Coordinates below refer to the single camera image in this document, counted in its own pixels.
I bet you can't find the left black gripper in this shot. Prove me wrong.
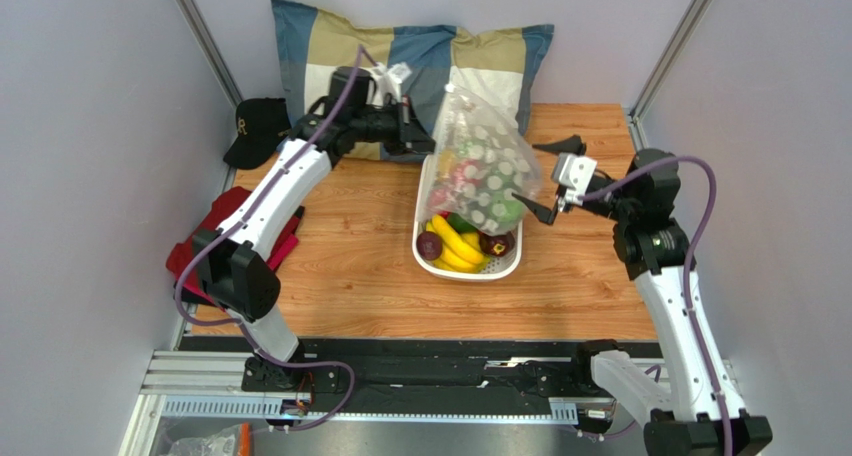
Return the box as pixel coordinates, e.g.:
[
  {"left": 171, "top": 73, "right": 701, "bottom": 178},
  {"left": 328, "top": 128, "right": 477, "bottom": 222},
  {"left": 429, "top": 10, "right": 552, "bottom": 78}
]
[{"left": 352, "top": 97, "right": 442, "bottom": 158}]

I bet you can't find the clear dotted zip bag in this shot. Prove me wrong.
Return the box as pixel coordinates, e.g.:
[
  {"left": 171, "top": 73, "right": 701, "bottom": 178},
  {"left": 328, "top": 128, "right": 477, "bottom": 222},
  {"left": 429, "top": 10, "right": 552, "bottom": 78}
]
[{"left": 416, "top": 84, "right": 542, "bottom": 236}]

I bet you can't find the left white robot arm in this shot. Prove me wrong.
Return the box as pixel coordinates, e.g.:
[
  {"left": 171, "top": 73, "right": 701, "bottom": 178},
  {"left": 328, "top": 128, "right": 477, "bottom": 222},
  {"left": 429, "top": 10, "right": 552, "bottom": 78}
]
[{"left": 191, "top": 63, "right": 435, "bottom": 364}]

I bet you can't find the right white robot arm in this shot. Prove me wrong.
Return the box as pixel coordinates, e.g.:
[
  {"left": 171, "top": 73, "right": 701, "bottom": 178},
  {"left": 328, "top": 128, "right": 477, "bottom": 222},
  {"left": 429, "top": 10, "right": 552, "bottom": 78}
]
[{"left": 526, "top": 135, "right": 773, "bottom": 455}]

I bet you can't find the dark red mangosteen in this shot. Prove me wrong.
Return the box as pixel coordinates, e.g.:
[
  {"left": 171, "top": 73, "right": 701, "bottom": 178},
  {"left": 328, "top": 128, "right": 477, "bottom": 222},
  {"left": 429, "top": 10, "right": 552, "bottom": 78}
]
[{"left": 479, "top": 232, "right": 516, "bottom": 257}]

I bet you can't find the white plastic fruit basket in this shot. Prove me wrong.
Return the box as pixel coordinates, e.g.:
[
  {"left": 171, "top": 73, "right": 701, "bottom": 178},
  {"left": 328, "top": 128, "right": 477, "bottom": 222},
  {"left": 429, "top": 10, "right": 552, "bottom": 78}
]
[{"left": 411, "top": 155, "right": 524, "bottom": 283}]

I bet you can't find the green avocado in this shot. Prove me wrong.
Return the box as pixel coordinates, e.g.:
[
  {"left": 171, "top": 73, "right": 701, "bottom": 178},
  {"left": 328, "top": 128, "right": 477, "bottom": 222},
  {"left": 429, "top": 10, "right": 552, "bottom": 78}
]
[{"left": 446, "top": 213, "right": 478, "bottom": 234}]

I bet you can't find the yellow banana bunch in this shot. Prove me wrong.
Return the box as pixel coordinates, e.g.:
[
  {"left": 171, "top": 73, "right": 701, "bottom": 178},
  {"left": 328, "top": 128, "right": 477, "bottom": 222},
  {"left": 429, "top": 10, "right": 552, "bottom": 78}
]
[{"left": 425, "top": 215, "right": 490, "bottom": 274}]

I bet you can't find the dark purple plum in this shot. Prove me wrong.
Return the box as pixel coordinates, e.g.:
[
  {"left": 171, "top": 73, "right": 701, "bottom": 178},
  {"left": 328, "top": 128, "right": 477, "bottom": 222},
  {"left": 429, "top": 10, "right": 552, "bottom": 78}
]
[{"left": 415, "top": 231, "right": 443, "bottom": 261}]

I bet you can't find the checked blue beige pillow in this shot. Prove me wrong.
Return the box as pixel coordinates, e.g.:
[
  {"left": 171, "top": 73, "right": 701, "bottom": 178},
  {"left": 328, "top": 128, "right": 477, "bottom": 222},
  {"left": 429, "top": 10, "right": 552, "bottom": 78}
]
[{"left": 271, "top": 0, "right": 555, "bottom": 135}]

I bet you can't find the black baseball cap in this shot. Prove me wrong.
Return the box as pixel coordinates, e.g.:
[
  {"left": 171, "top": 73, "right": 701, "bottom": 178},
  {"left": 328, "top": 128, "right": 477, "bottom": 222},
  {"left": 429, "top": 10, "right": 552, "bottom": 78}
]
[{"left": 223, "top": 98, "right": 292, "bottom": 170}]

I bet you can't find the red folded cloth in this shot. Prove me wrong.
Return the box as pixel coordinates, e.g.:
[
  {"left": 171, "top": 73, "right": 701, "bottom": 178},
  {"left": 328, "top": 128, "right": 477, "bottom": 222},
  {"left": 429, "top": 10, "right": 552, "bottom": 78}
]
[{"left": 166, "top": 186, "right": 306, "bottom": 297}]

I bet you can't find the crumpled plastic packet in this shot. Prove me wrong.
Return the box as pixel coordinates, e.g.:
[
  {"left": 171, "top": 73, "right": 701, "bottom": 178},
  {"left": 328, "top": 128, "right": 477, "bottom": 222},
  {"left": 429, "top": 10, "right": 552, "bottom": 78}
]
[{"left": 167, "top": 423, "right": 252, "bottom": 456}]

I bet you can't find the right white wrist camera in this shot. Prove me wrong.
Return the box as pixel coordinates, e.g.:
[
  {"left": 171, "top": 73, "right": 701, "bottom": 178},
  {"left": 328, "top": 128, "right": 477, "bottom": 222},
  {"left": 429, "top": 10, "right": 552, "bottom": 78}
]
[{"left": 551, "top": 153, "right": 597, "bottom": 210}]

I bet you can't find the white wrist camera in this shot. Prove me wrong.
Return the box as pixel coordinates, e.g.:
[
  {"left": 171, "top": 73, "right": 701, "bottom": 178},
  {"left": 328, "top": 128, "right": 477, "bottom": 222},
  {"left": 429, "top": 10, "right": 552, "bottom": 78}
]
[
  {"left": 369, "top": 62, "right": 412, "bottom": 105},
  {"left": 551, "top": 153, "right": 597, "bottom": 210}
]

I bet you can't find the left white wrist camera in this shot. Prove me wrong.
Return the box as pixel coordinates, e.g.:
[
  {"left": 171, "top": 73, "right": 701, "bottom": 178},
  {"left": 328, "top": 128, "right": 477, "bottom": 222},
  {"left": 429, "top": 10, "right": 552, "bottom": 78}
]
[{"left": 369, "top": 62, "right": 412, "bottom": 105}]

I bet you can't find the black mounting base plate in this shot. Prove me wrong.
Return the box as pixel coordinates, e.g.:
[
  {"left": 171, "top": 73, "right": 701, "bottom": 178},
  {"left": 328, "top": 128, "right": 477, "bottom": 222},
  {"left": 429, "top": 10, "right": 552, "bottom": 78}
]
[{"left": 179, "top": 335, "right": 664, "bottom": 417}]

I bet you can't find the aluminium rail frame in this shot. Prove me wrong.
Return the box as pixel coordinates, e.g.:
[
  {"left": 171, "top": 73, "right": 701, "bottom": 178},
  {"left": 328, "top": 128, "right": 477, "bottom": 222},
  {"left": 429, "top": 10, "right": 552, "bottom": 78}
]
[{"left": 116, "top": 312, "right": 763, "bottom": 456}]

